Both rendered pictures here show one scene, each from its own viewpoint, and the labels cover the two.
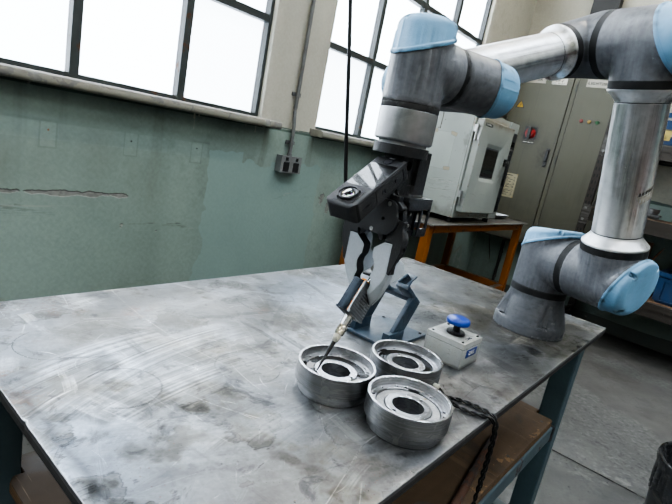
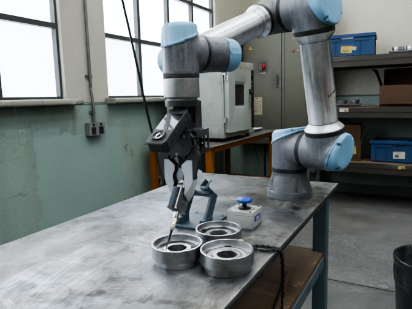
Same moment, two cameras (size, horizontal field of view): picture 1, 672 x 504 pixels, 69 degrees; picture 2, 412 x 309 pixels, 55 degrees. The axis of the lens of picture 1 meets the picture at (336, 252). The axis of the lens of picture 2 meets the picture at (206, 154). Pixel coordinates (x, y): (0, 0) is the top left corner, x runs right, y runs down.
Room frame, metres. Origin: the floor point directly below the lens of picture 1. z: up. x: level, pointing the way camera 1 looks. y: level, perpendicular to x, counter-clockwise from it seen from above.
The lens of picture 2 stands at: (-0.17, 0.03, 1.13)
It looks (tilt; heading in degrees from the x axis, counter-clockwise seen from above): 8 degrees down; 351
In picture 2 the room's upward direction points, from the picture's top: 2 degrees counter-clockwise
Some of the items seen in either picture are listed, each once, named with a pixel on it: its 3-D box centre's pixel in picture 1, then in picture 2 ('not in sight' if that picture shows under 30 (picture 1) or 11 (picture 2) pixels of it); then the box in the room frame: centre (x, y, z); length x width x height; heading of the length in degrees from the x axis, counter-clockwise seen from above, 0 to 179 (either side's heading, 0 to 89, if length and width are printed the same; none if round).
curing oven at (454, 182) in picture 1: (452, 164); (214, 100); (3.22, -0.62, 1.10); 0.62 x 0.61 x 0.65; 142
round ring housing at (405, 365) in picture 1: (404, 367); (218, 236); (0.67, -0.13, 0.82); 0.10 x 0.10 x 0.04
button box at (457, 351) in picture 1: (454, 343); (245, 215); (0.80, -0.23, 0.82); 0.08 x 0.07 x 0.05; 142
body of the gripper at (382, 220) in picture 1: (394, 191); (184, 128); (0.66, -0.06, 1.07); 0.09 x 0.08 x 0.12; 142
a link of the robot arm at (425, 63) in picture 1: (420, 66); (181, 51); (0.65, -0.06, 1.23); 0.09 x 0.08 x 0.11; 122
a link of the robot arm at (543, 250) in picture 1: (551, 257); (291, 146); (1.05, -0.46, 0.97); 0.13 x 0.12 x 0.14; 32
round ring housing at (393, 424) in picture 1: (406, 411); (227, 258); (0.55, -0.12, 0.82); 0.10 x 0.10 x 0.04
